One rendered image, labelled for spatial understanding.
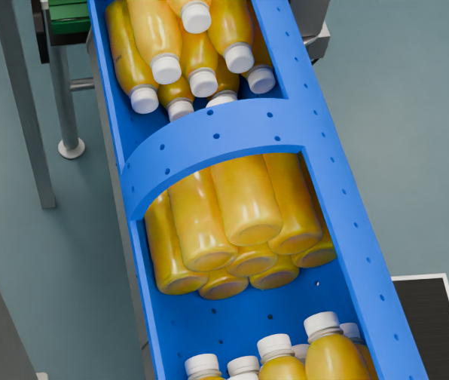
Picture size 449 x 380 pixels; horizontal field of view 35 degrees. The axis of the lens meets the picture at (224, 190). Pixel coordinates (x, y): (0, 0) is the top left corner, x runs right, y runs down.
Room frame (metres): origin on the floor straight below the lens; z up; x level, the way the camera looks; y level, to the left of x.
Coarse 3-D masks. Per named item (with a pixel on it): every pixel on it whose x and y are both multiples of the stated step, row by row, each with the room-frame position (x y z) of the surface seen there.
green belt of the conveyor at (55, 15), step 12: (48, 0) 0.92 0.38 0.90; (60, 0) 0.93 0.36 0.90; (72, 0) 0.93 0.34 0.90; (84, 0) 0.94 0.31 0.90; (60, 12) 0.90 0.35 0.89; (72, 12) 0.91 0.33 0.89; (84, 12) 0.92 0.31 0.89; (60, 24) 0.89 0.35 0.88; (72, 24) 0.90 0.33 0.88; (84, 24) 0.91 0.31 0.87
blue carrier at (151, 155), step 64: (256, 0) 0.68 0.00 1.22; (128, 128) 0.59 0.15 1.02; (192, 128) 0.47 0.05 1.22; (256, 128) 0.47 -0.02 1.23; (320, 128) 0.51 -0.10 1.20; (128, 192) 0.42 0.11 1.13; (320, 192) 0.41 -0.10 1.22; (192, 320) 0.34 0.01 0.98; (256, 320) 0.36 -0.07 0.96; (384, 320) 0.29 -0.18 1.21
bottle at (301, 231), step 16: (272, 160) 0.50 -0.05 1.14; (288, 160) 0.51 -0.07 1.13; (272, 176) 0.48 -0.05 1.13; (288, 176) 0.48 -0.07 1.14; (288, 192) 0.46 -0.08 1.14; (304, 192) 0.47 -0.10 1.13; (288, 208) 0.44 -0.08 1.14; (304, 208) 0.44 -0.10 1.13; (288, 224) 0.42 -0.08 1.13; (304, 224) 0.42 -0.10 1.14; (272, 240) 0.40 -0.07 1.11; (288, 240) 0.41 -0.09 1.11; (304, 240) 0.42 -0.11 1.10
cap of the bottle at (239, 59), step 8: (232, 48) 0.69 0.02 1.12; (240, 48) 0.69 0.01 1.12; (248, 48) 0.69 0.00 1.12; (232, 56) 0.67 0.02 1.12; (240, 56) 0.67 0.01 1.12; (248, 56) 0.68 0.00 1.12; (232, 64) 0.67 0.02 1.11; (240, 64) 0.67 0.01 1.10; (248, 64) 0.68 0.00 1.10; (240, 72) 0.67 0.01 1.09
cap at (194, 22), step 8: (192, 8) 0.70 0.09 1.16; (200, 8) 0.71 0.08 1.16; (184, 16) 0.70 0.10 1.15; (192, 16) 0.69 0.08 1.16; (200, 16) 0.70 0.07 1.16; (208, 16) 0.70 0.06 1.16; (184, 24) 0.69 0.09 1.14; (192, 24) 0.69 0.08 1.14; (200, 24) 0.70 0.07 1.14; (208, 24) 0.70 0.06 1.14; (192, 32) 0.69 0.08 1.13; (200, 32) 0.70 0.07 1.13
